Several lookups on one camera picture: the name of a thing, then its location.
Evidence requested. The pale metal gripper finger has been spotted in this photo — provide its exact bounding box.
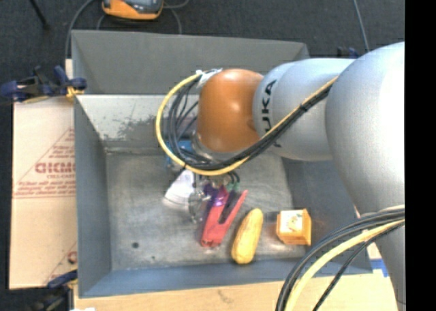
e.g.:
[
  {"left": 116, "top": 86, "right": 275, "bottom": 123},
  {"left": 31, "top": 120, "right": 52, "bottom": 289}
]
[
  {"left": 199, "top": 192, "right": 211, "bottom": 219},
  {"left": 187, "top": 192, "right": 200, "bottom": 224}
]

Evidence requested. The purple plastic object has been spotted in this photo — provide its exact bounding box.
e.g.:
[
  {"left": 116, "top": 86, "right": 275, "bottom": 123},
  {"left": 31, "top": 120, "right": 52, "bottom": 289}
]
[{"left": 203, "top": 183, "right": 230, "bottom": 209}]

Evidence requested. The white crumpled cloth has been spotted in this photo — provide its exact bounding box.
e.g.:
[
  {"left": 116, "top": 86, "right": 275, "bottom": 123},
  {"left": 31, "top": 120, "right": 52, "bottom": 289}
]
[{"left": 163, "top": 169, "right": 196, "bottom": 207}]

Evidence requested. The red plastic clip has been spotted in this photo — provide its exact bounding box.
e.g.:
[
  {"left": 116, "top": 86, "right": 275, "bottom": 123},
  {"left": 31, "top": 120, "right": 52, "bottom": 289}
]
[{"left": 200, "top": 189, "right": 249, "bottom": 248}]

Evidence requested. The blue box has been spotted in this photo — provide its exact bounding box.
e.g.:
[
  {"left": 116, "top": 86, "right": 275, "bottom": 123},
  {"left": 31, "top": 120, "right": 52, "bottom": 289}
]
[{"left": 165, "top": 138, "right": 193, "bottom": 171}]

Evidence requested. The yellow toy corn cob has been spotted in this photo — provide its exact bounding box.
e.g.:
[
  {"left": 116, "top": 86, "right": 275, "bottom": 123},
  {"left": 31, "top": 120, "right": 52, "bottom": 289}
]
[{"left": 230, "top": 207, "right": 264, "bottom": 265}]

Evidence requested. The grey metal bin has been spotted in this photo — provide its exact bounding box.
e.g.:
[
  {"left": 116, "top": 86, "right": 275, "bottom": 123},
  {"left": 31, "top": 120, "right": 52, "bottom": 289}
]
[{"left": 70, "top": 29, "right": 374, "bottom": 299}]

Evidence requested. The small orange box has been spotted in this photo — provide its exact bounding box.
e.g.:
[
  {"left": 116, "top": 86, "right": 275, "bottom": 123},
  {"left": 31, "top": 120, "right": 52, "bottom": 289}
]
[{"left": 275, "top": 208, "right": 313, "bottom": 247}]

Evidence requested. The brown cardboard board, red print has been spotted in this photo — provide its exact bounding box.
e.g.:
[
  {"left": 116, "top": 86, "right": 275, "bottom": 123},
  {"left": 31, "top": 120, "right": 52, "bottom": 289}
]
[{"left": 7, "top": 95, "right": 79, "bottom": 291}]

